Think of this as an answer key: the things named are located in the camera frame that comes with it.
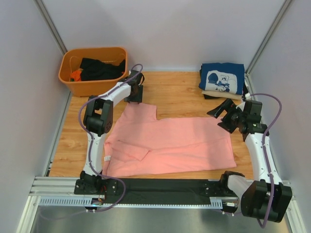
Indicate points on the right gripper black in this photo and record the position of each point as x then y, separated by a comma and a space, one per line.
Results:
226, 105

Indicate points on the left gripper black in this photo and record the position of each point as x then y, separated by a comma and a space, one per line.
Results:
138, 98

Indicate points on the pink t shirt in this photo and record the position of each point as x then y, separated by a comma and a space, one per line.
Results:
140, 144

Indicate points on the orange plastic basket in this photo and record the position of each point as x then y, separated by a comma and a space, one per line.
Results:
71, 62

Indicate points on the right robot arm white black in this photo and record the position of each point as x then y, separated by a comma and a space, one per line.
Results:
266, 198

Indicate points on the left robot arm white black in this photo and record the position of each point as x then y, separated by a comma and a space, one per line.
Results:
97, 122

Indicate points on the folded beige t shirt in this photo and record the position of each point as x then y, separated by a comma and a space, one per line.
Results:
219, 94

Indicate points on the folded black t shirt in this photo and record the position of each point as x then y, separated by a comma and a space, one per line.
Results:
245, 92

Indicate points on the folded navy printed t shirt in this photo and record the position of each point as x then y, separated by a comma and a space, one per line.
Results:
237, 69

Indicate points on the black garment in basket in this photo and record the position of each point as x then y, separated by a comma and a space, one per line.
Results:
95, 70

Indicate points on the orange garment in basket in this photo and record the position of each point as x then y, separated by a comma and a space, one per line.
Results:
76, 76

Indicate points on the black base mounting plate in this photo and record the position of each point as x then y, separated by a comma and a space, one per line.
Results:
155, 191

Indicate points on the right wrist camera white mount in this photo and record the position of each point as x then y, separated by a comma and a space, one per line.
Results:
244, 99

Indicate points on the white slotted cable duct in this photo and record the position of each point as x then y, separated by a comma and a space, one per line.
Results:
94, 202

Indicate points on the aluminium frame rail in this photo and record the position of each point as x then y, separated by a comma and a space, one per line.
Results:
53, 186

